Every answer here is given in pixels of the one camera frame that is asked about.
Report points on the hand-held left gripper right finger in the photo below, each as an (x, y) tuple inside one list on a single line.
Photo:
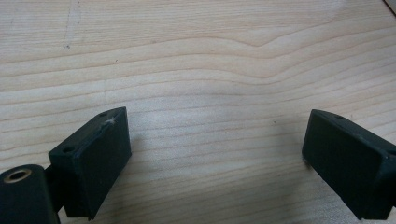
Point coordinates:
[(345, 155)]

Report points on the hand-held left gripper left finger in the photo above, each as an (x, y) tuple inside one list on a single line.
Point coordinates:
[(93, 161)]

